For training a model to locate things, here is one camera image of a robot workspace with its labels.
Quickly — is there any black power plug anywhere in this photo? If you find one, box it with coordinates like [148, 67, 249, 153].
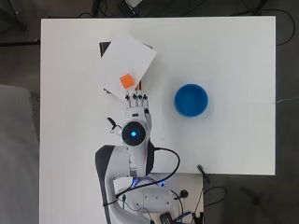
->
[170, 189, 190, 201]

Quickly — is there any white cover book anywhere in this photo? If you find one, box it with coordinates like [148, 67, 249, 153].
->
[100, 33, 158, 101]

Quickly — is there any long black floor cable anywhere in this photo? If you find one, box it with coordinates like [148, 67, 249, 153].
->
[230, 8, 296, 47]

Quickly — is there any white thin cable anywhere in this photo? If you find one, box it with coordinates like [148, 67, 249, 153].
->
[275, 95, 299, 105]

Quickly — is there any black looped cable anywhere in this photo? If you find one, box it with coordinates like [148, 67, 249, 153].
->
[202, 185, 229, 208]

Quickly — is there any orange cube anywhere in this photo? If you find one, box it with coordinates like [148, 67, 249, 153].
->
[119, 73, 136, 90]

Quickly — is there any black book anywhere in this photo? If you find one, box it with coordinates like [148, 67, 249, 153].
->
[98, 41, 154, 95]

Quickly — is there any blue round tub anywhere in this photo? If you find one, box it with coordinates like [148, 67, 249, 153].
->
[173, 82, 210, 119]

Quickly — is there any black mount rod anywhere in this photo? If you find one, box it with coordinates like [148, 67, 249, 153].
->
[196, 164, 211, 185]

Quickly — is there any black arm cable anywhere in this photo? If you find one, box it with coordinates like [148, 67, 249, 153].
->
[103, 147, 181, 207]

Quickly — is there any blue-lit electronics box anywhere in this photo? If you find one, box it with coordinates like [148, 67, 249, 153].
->
[132, 176, 166, 189]

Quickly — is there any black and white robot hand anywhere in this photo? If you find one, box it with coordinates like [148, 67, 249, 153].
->
[107, 91, 153, 133]

